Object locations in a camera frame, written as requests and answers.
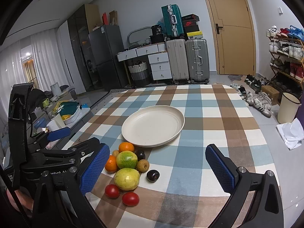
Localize large orange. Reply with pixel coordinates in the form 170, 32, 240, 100
105, 155, 118, 173

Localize red tomato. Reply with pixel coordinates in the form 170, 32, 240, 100
105, 184, 120, 199
122, 192, 140, 207

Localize brown round pear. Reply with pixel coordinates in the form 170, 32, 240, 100
112, 150, 120, 157

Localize large yellow guava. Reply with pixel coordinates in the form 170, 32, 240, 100
114, 168, 140, 192

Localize green yellow guava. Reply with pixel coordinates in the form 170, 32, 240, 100
116, 151, 138, 169

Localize small orange mandarin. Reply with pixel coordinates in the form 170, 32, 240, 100
119, 142, 135, 152

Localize dark plum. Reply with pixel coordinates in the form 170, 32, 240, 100
146, 169, 160, 183
135, 150, 146, 161

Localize person left hand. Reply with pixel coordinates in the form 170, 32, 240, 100
6, 189, 34, 212

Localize white basin with items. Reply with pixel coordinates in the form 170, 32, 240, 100
58, 101, 82, 125

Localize white curtain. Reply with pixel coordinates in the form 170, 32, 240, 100
1, 28, 72, 123

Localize cream round plate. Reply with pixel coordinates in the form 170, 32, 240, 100
122, 105, 185, 148

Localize white plastic bag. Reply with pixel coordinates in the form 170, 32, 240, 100
277, 118, 304, 150

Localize cardboard box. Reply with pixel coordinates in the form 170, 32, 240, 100
261, 85, 279, 105

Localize cream trash bin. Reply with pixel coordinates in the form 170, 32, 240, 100
277, 92, 300, 124

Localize woven laundry basket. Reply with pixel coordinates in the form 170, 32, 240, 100
128, 61, 150, 87

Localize black refrigerator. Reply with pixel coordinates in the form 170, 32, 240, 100
89, 25, 128, 91

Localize white drawer desk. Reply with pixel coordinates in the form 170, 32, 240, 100
117, 43, 172, 81

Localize dark tall cabinet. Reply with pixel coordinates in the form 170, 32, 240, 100
67, 4, 103, 91

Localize silver suitcase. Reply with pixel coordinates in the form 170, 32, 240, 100
185, 39, 210, 83

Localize beige suitcase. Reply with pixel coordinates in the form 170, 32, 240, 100
166, 39, 190, 83

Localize wooden shoe rack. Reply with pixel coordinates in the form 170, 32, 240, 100
268, 37, 303, 99

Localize stack of shoe boxes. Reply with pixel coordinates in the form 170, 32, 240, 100
182, 14, 203, 39

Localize wooden door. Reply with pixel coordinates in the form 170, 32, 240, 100
206, 0, 256, 75

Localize teal suitcase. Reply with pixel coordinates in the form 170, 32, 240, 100
161, 4, 184, 39

